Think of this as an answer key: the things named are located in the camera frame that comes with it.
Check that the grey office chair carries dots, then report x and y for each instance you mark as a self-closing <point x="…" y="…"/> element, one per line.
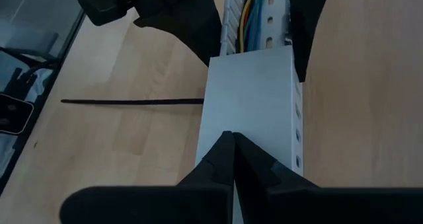
<point x="33" y="49"/>

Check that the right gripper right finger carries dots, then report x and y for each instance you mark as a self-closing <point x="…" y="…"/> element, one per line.
<point x="330" y="205"/>

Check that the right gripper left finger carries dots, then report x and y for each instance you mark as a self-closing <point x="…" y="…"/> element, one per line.
<point x="148" y="205"/>

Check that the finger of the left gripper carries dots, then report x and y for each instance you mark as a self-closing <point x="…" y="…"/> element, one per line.
<point x="305" y="19"/>
<point x="191" y="22"/>

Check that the black table camera box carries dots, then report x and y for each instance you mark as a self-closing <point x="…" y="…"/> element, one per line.
<point x="13" y="113"/>

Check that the black aluminium table frame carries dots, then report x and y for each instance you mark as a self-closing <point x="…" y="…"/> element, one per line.
<point x="49" y="92"/>

